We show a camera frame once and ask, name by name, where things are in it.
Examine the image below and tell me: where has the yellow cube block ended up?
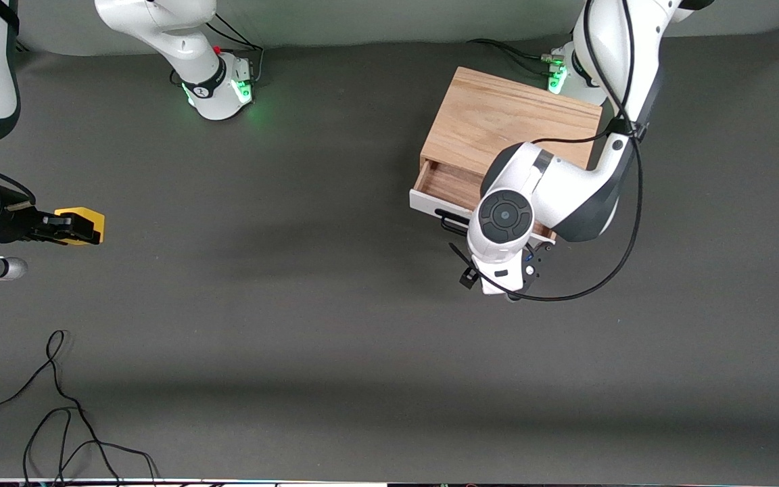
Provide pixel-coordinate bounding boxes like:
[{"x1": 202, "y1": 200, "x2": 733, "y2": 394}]
[{"x1": 53, "y1": 207, "x2": 105, "y2": 247}]

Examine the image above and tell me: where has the black drawer handle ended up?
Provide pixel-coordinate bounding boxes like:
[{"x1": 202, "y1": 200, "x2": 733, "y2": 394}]
[{"x1": 435, "y1": 208, "x2": 473, "y2": 237}]

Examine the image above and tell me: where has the wooden drawer with white front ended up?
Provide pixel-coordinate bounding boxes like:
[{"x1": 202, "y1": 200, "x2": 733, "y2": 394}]
[{"x1": 408, "y1": 159, "x2": 558, "y2": 243}]

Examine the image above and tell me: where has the wooden drawer cabinet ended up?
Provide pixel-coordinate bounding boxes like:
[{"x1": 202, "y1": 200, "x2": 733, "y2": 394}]
[{"x1": 420, "y1": 66, "x2": 617, "y2": 241}]

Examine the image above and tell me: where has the dark grey table mat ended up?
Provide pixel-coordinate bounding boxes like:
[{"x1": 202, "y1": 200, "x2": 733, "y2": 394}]
[{"x1": 0, "y1": 24, "x2": 779, "y2": 483}]

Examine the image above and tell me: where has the thin black loose cable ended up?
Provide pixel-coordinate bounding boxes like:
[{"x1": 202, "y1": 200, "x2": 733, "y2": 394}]
[
  {"x1": 0, "y1": 329, "x2": 123, "y2": 486},
  {"x1": 23, "y1": 406, "x2": 160, "y2": 486}
]

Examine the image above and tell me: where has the black left arm wrist cable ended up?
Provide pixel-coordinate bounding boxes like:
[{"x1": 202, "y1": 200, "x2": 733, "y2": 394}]
[{"x1": 515, "y1": 0, "x2": 643, "y2": 302}]

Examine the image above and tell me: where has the black left arm base cable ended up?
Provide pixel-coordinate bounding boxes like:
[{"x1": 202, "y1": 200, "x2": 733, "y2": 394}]
[
  {"x1": 469, "y1": 38, "x2": 554, "y2": 63},
  {"x1": 508, "y1": 47, "x2": 554, "y2": 77}
]

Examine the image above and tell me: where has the black arm base cable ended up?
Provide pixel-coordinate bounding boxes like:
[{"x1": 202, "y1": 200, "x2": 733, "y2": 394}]
[
  {"x1": 469, "y1": 38, "x2": 554, "y2": 63},
  {"x1": 508, "y1": 47, "x2": 554, "y2": 77},
  {"x1": 202, "y1": 12, "x2": 266, "y2": 86}
]

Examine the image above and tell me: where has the black right arm base cable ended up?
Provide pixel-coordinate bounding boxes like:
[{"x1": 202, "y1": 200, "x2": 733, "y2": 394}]
[{"x1": 202, "y1": 12, "x2": 266, "y2": 86}]

